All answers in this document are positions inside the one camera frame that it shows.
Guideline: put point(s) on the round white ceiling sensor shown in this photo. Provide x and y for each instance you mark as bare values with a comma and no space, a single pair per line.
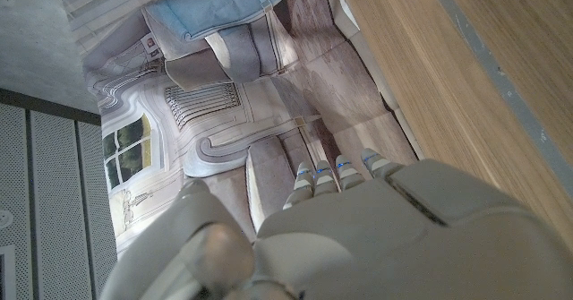
4,218

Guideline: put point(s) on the printed living room backdrop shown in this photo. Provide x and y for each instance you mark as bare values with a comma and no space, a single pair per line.
233,103

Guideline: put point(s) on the white rectangular ceiling vent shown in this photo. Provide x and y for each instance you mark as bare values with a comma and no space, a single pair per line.
10,273

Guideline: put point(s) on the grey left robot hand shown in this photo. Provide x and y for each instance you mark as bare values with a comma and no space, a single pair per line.
380,237

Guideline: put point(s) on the perforated grey metal panel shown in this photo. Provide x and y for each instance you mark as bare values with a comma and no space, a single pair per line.
53,201

